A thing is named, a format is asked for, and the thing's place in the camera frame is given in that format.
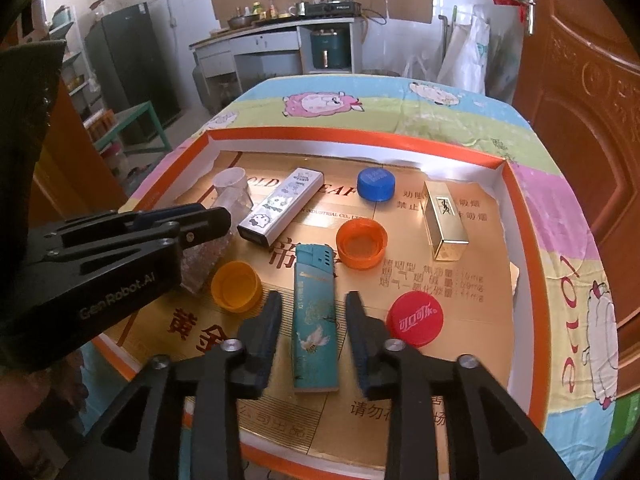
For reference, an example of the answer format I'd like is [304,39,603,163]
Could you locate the blue bottle cap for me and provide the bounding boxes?
[356,166,397,202]

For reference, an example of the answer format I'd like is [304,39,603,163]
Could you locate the dark refrigerator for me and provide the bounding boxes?
[85,2,182,128]

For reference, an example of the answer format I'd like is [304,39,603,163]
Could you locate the red paper strip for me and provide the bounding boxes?
[492,0,531,23]

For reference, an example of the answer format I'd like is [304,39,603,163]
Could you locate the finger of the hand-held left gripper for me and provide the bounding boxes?
[29,207,233,264]
[64,203,213,235]

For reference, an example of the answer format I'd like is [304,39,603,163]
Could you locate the clear plastic bag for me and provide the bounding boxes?
[402,55,441,81]

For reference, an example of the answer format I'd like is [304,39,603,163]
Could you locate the white shelf rack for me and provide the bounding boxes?
[30,5,108,146]

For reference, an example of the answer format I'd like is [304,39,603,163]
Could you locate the shallow cardboard tray orange rim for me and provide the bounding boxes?
[92,127,551,473]

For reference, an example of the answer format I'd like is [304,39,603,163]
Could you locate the translucent white bottle cap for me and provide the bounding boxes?
[212,167,247,198]

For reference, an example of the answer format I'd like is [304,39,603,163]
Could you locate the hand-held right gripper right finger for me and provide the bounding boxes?
[345,290,576,480]

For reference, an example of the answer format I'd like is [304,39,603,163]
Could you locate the green metal frame table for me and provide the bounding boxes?
[95,101,173,158]

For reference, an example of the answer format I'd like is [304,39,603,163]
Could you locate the yellow-orange bottle cap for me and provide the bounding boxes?
[210,261,263,313]

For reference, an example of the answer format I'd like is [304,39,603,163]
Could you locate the white kitchen cabinet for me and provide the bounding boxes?
[190,16,368,111]

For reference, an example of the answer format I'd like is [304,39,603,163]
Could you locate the gold rectangular box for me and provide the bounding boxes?
[421,180,470,262]

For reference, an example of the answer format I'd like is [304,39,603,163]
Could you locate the green air fryer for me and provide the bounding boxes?
[310,27,351,70]

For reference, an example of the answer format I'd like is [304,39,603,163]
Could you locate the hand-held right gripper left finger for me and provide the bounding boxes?
[82,290,283,480]

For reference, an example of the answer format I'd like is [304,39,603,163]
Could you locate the teal lighter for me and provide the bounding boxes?
[291,243,340,393]

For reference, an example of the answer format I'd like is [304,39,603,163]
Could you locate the silver door handle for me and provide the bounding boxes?
[517,0,537,36]

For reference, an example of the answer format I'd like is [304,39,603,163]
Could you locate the grey gas cylinder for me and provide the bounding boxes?
[192,57,211,111]

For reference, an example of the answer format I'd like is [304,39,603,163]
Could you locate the person's left hand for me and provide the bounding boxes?
[0,347,98,461]

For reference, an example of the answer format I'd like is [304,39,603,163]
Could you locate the white woven sack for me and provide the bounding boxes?
[440,5,493,93]

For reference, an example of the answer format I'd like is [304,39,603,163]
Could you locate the metal pipe rack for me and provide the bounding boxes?
[439,5,473,56]

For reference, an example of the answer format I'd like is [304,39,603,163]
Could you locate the deep orange bottle cap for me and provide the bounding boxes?
[336,218,389,269]

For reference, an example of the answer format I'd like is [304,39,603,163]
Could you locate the white cartoon patterned box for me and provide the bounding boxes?
[236,166,323,249]

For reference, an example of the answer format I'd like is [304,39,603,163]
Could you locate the red bottle cap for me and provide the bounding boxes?
[386,291,444,347]

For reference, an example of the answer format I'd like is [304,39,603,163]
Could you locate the brown wooden door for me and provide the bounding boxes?
[515,0,640,351]

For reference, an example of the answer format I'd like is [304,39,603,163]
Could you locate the black gas stove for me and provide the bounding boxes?
[304,0,362,16]

